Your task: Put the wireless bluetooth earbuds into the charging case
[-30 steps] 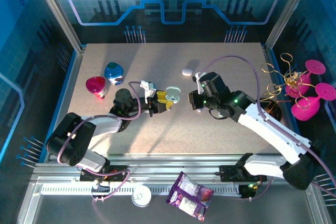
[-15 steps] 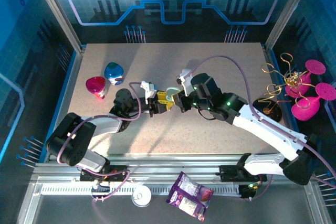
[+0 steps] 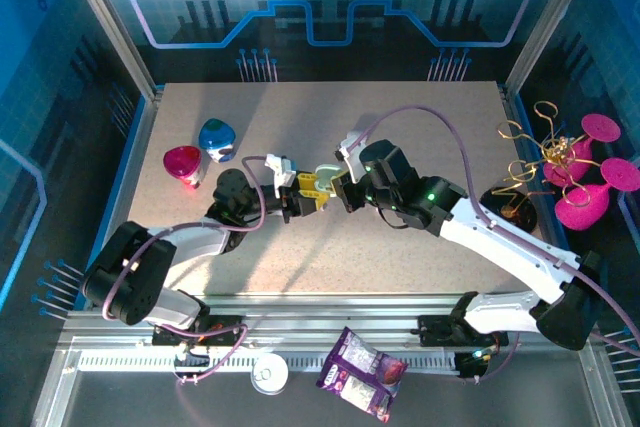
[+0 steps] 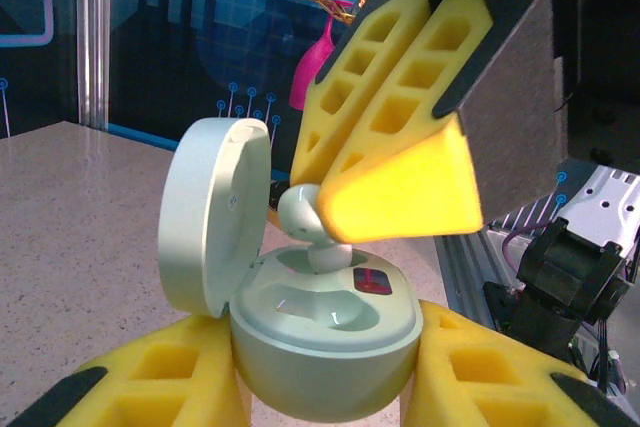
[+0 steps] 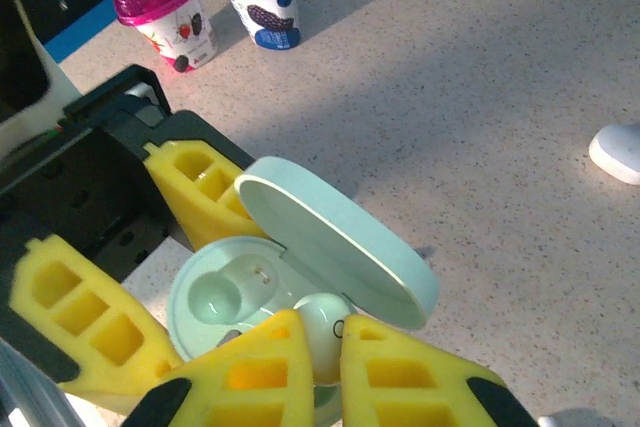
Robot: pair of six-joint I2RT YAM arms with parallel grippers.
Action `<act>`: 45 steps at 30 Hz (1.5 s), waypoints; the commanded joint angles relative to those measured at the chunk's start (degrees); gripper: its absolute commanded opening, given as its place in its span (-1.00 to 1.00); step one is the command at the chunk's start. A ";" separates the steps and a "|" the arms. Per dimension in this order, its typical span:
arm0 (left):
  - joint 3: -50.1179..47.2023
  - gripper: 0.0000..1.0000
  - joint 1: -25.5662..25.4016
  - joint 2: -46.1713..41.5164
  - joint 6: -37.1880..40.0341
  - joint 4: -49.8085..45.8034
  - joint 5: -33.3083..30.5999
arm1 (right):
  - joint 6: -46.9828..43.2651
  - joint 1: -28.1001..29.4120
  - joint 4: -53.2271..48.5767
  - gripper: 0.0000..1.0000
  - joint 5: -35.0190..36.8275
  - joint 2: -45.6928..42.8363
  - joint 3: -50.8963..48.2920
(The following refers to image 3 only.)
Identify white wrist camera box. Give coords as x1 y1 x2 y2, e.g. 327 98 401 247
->
333 130 370 184
263 152 298 189

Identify gold wire stand black base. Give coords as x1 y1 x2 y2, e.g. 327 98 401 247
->
479 100 601 237

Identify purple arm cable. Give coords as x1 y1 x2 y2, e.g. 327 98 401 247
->
102 154 276 323
344 104 640 348

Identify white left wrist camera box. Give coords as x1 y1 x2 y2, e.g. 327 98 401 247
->
263 152 298 189

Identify aluminium front frame rail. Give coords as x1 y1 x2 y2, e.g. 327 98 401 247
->
59 294 601 348

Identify magenta flocked goblet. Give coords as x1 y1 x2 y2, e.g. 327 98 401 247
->
543 113 623 189
554 157 640 232

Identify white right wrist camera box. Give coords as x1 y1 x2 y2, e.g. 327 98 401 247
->
333 130 370 184

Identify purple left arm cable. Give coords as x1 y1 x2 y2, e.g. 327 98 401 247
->
102 154 276 323

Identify aluminium frame post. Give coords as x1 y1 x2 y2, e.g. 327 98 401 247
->
504 0 601 94
55 0 160 101

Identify blue lid yogurt cup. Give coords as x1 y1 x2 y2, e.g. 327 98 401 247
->
198 118 237 164

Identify pink lid yogurt cup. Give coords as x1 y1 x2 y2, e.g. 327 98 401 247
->
162 145 203 190

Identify slotted grey cable duct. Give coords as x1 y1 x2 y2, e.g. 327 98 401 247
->
74 352 464 373

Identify purple snack bag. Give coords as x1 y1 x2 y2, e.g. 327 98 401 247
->
315 326 409 423

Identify white round lid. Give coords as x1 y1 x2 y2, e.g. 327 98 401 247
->
251 352 290 396

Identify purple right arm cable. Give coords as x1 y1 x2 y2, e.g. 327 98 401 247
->
344 104 640 348

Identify black electronics box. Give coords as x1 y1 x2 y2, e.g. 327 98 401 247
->
454 349 494 380

